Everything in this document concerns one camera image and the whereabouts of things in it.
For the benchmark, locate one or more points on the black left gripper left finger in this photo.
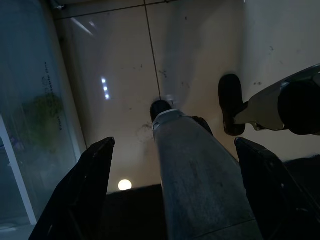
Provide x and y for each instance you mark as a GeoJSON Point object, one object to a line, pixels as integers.
{"type": "Point", "coordinates": [75, 200]}

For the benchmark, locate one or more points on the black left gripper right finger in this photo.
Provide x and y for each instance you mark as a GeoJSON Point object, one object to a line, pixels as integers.
{"type": "Point", "coordinates": [275, 200]}

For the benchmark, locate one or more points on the large black floor mat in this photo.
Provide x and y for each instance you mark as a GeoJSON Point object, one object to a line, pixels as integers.
{"type": "Point", "coordinates": [135, 215]}

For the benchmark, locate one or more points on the grey refrigerator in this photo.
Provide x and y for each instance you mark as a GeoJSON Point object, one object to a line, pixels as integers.
{"type": "Point", "coordinates": [16, 175]}

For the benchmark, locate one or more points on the silver robot left leg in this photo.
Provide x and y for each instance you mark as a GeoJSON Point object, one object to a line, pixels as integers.
{"type": "Point", "coordinates": [200, 187]}

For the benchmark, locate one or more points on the green leafy vegetables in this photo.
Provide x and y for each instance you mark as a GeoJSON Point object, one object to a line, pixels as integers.
{"type": "Point", "coordinates": [42, 117]}

